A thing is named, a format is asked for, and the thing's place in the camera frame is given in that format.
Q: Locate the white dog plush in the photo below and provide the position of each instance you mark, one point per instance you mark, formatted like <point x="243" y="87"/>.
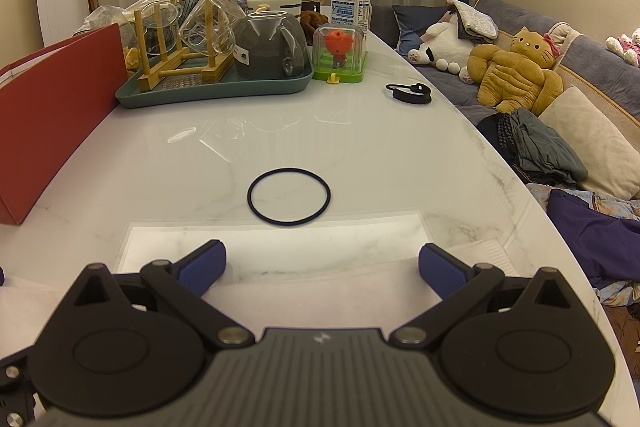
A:
<point x="440" y="47"/>

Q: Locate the black rubber band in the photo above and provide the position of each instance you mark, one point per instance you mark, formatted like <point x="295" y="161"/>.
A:
<point x="249" y="197"/>

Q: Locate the white printed shopping bag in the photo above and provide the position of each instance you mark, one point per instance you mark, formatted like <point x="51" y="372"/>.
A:
<point x="300" y="292"/>

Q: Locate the red cardboard box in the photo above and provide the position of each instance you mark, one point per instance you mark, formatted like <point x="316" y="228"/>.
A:
<point x="50" y="122"/>

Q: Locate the wooden cup rack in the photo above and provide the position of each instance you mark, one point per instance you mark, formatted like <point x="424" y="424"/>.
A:
<point x="142" y="47"/>

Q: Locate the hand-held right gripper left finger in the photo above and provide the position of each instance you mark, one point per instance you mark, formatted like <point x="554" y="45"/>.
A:
<point x="202" y="269"/>

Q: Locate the clear glass cup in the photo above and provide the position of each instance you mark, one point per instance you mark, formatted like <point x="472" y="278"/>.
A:
<point x="160" y="24"/>
<point x="212" y="22"/>

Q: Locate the grey white quilted cloth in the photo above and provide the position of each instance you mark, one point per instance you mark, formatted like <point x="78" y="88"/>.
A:
<point x="475" y="19"/>

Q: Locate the grey clothes pile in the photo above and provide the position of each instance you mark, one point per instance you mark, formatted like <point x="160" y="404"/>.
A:
<point x="540" y="142"/>

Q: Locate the beige cushion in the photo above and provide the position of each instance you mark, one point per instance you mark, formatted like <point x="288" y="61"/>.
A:
<point x="595" y="142"/>

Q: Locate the grey sofa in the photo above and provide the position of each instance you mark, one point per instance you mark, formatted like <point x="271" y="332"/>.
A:
<point x="580" y="57"/>

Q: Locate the brown plush toy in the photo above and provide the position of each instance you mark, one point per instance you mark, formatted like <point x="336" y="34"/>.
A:
<point x="315" y="27"/>

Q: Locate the milk carton with straw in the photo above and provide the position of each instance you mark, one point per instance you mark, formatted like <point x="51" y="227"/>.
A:
<point x="350" y="12"/>

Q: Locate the orange toy in clear case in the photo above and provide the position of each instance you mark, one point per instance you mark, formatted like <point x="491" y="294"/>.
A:
<point x="340" y="49"/>

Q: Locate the black key fob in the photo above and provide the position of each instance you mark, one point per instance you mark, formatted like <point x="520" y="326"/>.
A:
<point x="415" y="94"/>

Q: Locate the grey glass pitcher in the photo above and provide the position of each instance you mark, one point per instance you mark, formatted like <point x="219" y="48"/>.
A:
<point x="265" y="52"/>

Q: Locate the white lidded pot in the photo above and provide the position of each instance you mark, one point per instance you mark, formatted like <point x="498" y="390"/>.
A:
<point x="275" y="2"/>

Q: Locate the pink white plush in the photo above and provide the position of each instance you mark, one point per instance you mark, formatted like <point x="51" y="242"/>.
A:
<point x="625" y="47"/>

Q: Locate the yellow muscular cat plush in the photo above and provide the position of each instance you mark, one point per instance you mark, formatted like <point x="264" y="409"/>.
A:
<point x="510" y="77"/>

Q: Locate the dark blue cushion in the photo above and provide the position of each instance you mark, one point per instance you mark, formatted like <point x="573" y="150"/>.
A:
<point x="417" y="24"/>

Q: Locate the purple cloth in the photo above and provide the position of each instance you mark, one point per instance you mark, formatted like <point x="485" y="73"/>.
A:
<point x="590" y="237"/>

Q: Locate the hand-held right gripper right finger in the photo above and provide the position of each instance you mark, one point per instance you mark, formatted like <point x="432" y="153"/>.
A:
<point x="442" y="272"/>

